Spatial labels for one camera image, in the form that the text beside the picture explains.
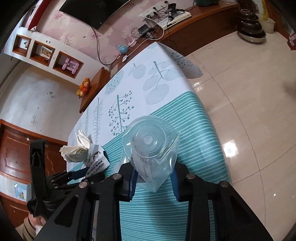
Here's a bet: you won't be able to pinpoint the black television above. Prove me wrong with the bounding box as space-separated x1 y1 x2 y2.
59 0 134 30

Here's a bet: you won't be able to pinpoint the white crumpled tissue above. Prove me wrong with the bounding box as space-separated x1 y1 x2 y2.
75 130 92 149

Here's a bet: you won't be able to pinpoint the small framed photo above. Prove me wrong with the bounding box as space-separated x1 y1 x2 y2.
40 46 53 58

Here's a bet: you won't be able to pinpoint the wooden television cabinet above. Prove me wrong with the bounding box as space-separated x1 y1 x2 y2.
79 0 245 114

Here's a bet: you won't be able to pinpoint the cream plastic bucket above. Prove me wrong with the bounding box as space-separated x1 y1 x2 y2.
255 14 276 34

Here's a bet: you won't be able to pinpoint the white wall shelf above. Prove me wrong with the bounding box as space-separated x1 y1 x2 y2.
5 27 84 79

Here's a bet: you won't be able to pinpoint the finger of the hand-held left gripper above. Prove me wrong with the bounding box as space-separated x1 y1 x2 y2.
54 173 106 190
51 168 90 183

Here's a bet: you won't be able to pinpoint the black power adapter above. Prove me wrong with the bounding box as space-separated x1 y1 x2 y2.
138 24 156 37

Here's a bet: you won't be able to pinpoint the cream crumpled paper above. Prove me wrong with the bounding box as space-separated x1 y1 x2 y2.
60 146 89 163

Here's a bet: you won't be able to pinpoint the white printed packet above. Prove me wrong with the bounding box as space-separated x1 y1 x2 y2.
87 144 110 178

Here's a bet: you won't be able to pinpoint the bowl of fruit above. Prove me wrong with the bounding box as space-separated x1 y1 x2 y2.
76 77 91 98

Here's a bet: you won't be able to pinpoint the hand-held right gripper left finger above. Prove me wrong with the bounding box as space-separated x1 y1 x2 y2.
40 163 139 241

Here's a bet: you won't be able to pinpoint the white power strip with cables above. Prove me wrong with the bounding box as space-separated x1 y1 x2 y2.
139 6 192 29

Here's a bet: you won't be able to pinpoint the blue sticker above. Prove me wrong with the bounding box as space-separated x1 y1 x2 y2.
14 182 28 200

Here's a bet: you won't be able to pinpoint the clear plastic bag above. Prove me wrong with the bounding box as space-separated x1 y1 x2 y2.
121 116 180 193

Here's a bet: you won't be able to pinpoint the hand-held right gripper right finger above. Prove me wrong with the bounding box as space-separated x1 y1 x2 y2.
170 163 274 241

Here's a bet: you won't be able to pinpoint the stacked dark cooking pots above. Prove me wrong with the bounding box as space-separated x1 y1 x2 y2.
237 9 267 44

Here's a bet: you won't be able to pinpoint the round table with cloth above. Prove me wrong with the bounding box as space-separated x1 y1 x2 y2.
66 42 232 241

